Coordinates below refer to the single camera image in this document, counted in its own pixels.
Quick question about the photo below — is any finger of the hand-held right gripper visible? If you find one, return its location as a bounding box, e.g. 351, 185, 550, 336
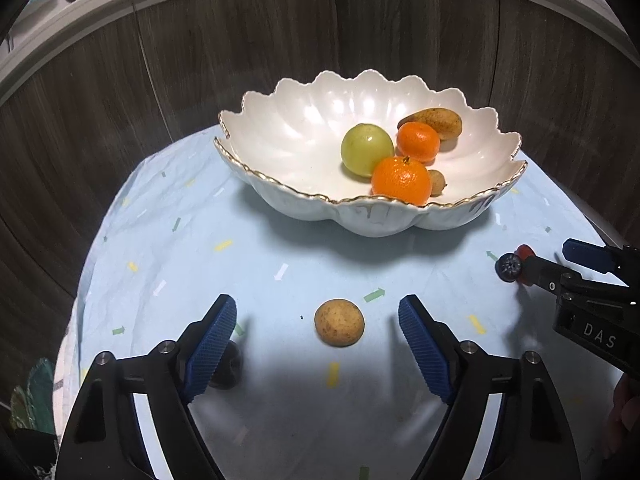
562, 238, 640, 281
517, 255, 583, 293

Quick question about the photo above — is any green apple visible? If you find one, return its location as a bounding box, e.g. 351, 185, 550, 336
341, 124, 396, 178

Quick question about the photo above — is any white scalloped bowl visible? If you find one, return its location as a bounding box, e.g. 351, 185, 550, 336
214, 69, 529, 237

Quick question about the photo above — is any light blue patterned tablecloth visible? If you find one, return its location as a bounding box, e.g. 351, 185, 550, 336
52, 122, 631, 480

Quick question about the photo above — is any green leaf-patterned cloth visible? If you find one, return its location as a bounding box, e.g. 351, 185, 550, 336
10, 357, 56, 433

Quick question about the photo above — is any tangerine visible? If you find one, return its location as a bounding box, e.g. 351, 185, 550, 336
371, 156, 433, 206
396, 122, 442, 163

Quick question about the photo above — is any round brown potato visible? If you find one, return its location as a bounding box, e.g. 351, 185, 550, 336
314, 299, 365, 347

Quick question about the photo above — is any red jujube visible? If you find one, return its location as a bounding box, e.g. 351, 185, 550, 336
515, 244, 537, 288

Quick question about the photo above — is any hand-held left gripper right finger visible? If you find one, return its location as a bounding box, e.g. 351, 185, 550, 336
397, 295, 583, 480

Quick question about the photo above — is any dark blueberry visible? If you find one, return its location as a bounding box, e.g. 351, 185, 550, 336
495, 253, 525, 283

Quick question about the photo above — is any yellow mango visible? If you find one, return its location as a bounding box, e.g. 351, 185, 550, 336
397, 107, 463, 141

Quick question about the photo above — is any dark purple plum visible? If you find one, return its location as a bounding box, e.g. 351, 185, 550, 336
207, 341, 244, 390

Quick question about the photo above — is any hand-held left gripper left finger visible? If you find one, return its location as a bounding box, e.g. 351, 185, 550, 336
54, 294, 238, 480

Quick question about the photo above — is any person's right hand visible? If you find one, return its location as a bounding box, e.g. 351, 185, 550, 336
605, 375, 640, 461

